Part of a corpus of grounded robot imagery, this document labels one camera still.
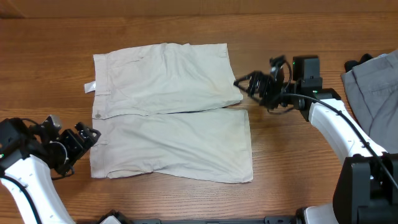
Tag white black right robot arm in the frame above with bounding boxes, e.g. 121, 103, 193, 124
234, 55, 397, 224

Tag beige cargo shorts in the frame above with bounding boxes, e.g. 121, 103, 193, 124
86, 43, 254, 184

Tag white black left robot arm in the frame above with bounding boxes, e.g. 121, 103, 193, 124
1, 115, 101, 223

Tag grey shorts pile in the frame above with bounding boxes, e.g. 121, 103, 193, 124
341, 50, 397, 154

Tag black garment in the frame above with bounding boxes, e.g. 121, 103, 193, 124
344, 54, 373, 72

